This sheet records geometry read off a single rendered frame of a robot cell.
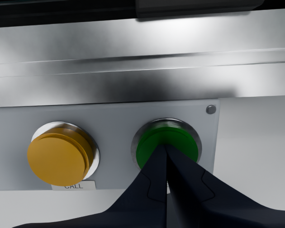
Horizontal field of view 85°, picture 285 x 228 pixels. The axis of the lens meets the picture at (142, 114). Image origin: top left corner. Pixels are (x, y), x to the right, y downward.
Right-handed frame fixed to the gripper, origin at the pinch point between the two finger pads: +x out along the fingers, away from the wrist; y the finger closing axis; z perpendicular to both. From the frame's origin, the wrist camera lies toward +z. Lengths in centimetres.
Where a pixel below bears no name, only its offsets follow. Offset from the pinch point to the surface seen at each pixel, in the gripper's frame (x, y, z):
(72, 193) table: 14.3, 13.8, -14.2
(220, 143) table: 14.3, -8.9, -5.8
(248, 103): 14.2, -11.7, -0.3
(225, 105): 14.2, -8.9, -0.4
